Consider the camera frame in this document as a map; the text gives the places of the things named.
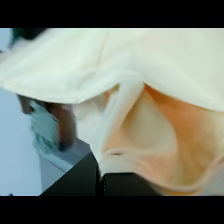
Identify brown garment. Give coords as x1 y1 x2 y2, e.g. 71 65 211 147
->
17 94 78 152

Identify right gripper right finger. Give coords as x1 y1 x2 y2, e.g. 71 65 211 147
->
100 171 162 197

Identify cream garment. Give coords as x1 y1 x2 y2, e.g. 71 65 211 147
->
0 28 224 197

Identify pale green garment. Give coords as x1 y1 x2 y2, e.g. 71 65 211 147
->
28 100 62 155

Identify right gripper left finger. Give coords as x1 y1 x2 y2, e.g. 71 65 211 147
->
38 139 101 197

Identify dark green garment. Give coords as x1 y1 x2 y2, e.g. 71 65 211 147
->
9 28 48 46

